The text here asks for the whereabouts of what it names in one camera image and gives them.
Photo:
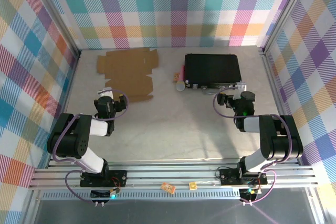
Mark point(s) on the brown cardboard folding box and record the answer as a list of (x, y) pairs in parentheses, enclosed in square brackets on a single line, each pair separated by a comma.
[(126, 72)]

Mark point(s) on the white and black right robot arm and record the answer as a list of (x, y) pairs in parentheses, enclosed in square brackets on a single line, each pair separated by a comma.
[(252, 124)]

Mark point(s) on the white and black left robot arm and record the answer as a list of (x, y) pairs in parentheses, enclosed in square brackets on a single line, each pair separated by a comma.
[(98, 127)]

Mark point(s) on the black hard case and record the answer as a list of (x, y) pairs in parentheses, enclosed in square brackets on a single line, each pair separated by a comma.
[(212, 69)]

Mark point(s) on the yellow paper tag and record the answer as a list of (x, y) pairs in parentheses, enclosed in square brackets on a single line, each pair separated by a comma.
[(192, 185)]

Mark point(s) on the orange paper tag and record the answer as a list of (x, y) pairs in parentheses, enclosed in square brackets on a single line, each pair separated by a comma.
[(168, 187)]

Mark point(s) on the perforated metal strip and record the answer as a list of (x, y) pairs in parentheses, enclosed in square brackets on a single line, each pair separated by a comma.
[(157, 195)]

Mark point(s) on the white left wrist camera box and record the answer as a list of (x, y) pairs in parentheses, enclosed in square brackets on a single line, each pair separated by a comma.
[(105, 93)]

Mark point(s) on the aluminium table side rail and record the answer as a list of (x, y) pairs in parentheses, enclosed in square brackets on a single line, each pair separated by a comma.
[(74, 66), (270, 77)]

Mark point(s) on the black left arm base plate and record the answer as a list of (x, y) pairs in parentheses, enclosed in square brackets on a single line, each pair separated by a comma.
[(118, 178)]

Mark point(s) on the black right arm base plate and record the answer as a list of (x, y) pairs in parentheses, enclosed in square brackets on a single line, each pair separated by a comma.
[(228, 176)]

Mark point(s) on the aluminium mounting rail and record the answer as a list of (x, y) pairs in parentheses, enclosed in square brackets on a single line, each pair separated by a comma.
[(157, 174)]

